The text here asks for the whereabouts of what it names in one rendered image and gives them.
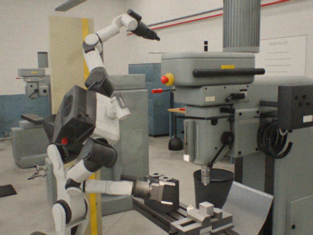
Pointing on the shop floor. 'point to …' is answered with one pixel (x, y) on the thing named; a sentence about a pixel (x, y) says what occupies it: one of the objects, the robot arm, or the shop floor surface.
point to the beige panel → (65, 30)
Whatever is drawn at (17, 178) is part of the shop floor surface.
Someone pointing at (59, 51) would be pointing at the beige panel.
